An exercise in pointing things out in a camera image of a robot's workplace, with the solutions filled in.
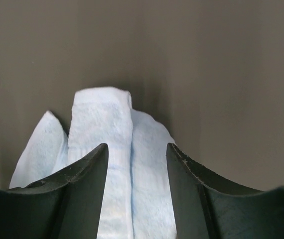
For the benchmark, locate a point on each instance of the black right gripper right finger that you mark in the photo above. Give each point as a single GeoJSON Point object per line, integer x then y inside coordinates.
{"type": "Point", "coordinates": [209, 206]}

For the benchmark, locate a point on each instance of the light blue towel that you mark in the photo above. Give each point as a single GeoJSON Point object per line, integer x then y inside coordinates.
{"type": "Point", "coordinates": [137, 200]}

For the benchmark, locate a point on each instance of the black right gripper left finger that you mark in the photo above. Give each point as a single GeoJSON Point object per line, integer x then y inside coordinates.
{"type": "Point", "coordinates": [64, 205]}

